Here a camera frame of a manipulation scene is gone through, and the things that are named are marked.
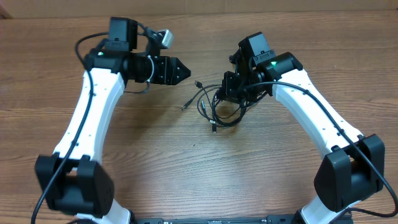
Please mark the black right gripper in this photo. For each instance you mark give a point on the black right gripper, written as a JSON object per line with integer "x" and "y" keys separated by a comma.
{"x": 231, "y": 93}

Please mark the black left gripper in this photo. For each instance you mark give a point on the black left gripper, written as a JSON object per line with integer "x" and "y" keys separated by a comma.
{"x": 168, "y": 73}

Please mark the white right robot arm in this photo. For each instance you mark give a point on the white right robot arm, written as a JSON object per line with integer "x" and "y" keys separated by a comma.
{"x": 352, "y": 167}

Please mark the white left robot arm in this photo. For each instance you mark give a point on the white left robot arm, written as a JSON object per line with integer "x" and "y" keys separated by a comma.
{"x": 72, "y": 179}

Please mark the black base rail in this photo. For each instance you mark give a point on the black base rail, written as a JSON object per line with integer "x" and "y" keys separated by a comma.
{"x": 214, "y": 220}

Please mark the brown cardboard wall panel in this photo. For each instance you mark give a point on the brown cardboard wall panel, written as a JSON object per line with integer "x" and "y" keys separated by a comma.
{"x": 12, "y": 9}

